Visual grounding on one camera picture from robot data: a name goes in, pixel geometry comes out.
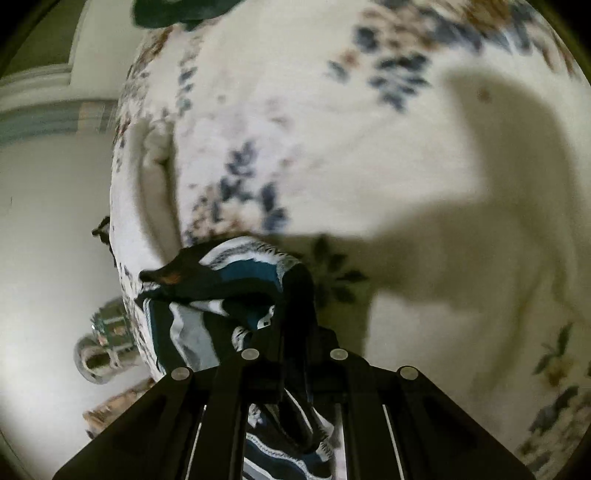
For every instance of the white door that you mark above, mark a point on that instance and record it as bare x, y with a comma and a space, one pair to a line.
51, 50

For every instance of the grey slipper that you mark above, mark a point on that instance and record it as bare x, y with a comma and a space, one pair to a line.
99, 360

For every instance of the dark green cloth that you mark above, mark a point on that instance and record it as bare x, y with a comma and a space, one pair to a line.
178, 11

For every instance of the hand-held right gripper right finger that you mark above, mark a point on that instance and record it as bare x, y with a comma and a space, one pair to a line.
323, 350

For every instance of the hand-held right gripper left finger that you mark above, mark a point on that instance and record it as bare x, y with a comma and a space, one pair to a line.
261, 350

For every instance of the brown patterned slipper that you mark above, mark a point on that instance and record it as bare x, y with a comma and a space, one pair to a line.
117, 410

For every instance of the striped teal and black garment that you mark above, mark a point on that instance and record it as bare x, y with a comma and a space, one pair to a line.
221, 295

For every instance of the white floral bed sheet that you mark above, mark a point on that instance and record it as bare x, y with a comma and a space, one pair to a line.
351, 175

